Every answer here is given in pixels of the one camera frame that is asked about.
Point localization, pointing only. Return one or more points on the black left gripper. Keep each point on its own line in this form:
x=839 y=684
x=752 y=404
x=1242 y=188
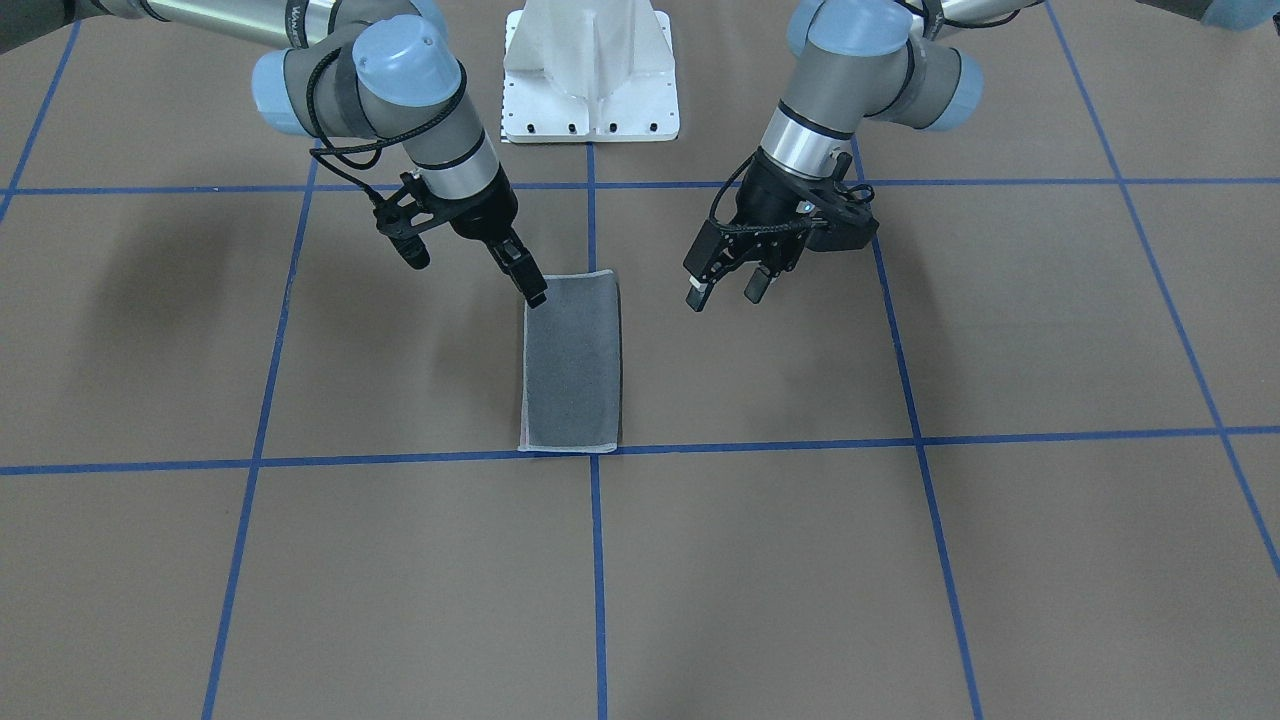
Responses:
x=767 y=196

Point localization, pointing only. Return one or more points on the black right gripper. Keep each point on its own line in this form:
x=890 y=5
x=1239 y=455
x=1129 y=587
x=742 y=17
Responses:
x=483 y=215

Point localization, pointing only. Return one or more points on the pink and grey towel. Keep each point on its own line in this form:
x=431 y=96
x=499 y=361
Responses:
x=572 y=369

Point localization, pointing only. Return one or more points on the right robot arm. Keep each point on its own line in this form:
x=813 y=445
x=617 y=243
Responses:
x=359 y=77

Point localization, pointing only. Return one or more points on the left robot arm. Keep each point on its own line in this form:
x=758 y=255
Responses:
x=855 y=61

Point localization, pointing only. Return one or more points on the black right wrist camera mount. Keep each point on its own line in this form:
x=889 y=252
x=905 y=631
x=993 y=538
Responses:
x=406 y=214

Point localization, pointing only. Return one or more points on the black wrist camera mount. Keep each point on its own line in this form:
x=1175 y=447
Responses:
x=406 y=214
x=842 y=219

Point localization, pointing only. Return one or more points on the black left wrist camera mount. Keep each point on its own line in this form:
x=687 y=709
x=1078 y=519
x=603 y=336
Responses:
x=842 y=219

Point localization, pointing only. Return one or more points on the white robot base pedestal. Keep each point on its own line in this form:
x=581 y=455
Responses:
x=589 y=72

